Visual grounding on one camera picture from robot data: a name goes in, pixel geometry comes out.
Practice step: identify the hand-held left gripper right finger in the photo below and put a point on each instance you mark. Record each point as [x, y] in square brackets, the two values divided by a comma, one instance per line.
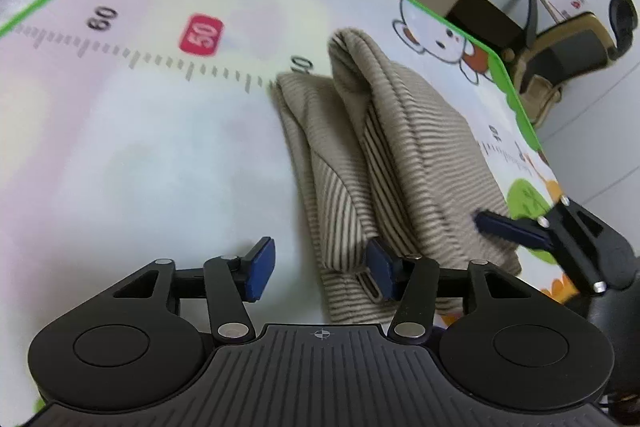
[381, 268]

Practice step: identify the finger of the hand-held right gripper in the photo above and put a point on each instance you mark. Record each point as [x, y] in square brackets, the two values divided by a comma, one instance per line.
[505, 227]

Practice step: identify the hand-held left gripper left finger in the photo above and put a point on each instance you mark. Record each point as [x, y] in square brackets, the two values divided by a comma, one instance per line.
[261, 268]

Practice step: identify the beige striped garment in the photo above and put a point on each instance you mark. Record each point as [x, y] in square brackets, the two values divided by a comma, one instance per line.
[415, 167]

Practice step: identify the green-edged cartoon play mat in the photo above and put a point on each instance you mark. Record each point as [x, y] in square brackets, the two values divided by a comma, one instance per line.
[150, 132]

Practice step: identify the beige black office chair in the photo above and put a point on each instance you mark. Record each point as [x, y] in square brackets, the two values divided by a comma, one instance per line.
[565, 52]

